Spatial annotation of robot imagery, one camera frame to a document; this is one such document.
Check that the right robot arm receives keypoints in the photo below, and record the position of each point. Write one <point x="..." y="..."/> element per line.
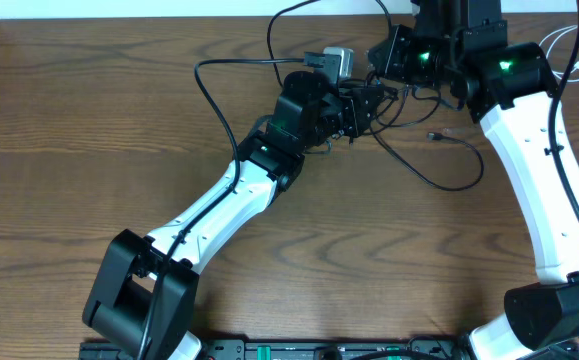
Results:
<point x="512" y="93"/>

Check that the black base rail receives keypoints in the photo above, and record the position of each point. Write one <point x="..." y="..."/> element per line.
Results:
<point x="230" y="349"/>

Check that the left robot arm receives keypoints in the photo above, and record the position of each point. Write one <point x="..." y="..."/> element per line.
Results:
<point x="143" y="296"/>

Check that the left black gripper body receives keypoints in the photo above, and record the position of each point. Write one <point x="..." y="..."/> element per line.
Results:
<point x="351" y="119"/>

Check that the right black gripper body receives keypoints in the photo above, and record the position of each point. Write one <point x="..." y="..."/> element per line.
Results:
<point x="411" y="62"/>

